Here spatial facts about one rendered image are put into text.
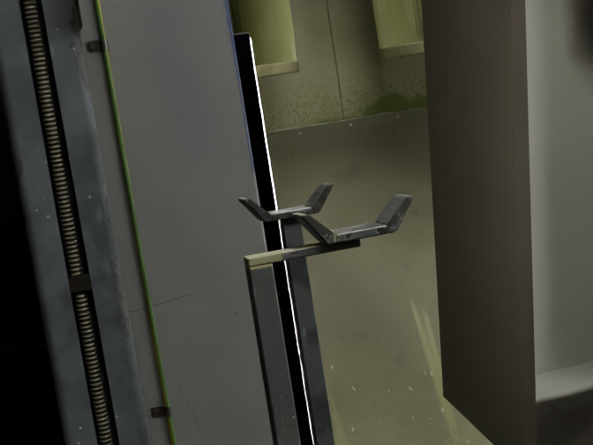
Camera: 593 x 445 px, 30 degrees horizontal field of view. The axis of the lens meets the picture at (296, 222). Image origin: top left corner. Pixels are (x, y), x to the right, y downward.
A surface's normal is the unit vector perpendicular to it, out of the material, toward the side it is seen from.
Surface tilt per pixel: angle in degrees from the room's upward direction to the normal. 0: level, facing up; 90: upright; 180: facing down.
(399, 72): 90
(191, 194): 90
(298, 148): 57
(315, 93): 90
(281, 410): 90
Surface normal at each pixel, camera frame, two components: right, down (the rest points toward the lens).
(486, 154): -0.95, 0.18
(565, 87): 0.30, 0.26
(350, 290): 0.11, -0.47
